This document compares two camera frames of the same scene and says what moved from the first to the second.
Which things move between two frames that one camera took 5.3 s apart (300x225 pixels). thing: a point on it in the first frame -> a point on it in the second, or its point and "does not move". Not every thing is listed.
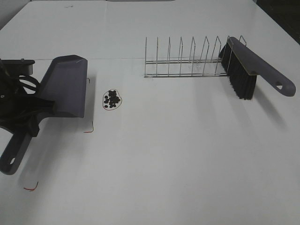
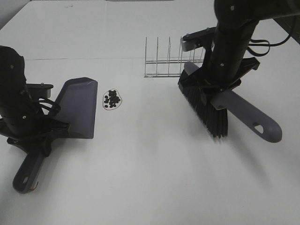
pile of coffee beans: [113, 100] does not move
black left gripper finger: [33, 125] -> [47, 144]
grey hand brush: [243, 65] -> [214, 108]
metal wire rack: [203, 66] does not move
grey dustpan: [63, 86] -> [77, 101]
